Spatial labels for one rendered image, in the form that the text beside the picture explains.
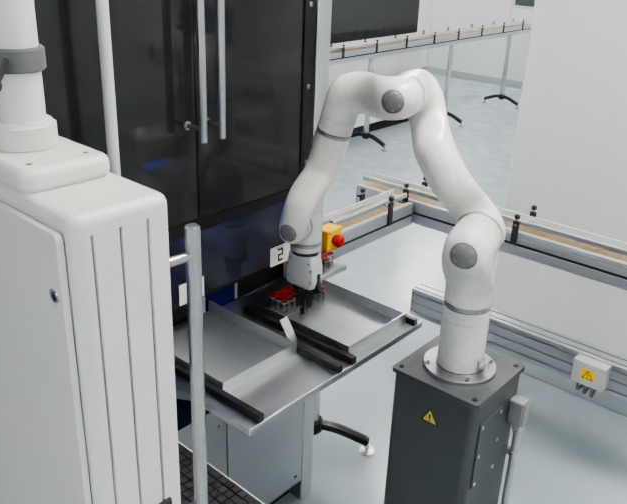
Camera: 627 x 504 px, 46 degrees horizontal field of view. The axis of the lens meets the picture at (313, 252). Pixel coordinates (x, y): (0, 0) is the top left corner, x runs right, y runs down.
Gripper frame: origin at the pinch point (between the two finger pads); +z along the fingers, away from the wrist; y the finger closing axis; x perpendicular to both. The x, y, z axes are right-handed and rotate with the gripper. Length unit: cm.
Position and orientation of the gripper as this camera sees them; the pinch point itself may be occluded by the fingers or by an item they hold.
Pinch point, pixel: (304, 299)
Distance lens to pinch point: 211.5
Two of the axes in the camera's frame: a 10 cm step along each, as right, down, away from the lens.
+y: 7.5, 2.9, -5.9
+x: 6.6, -2.8, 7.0
